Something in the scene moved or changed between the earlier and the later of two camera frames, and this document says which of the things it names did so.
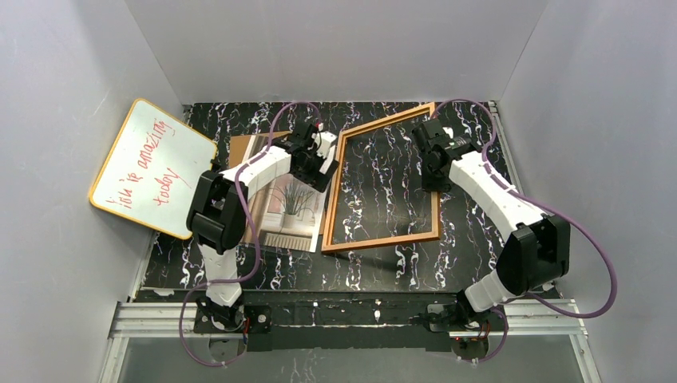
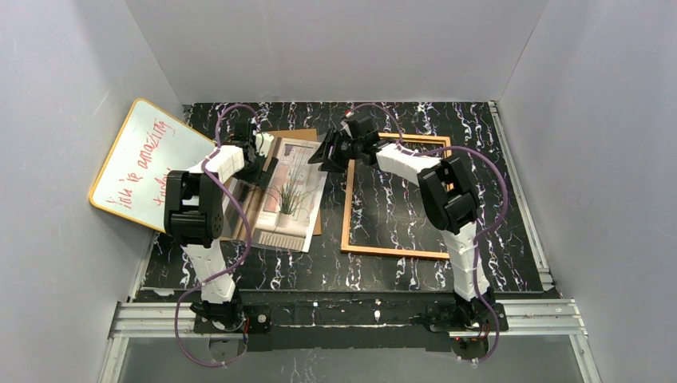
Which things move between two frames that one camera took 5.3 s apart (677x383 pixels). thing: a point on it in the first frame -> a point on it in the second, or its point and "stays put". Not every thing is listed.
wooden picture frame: (328, 245) -> (348, 195)
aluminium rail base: (544, 319) stays put
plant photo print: (288, 214) stays put
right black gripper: (433, 172) -> (334, 150)
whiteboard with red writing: (150, 172) stays put
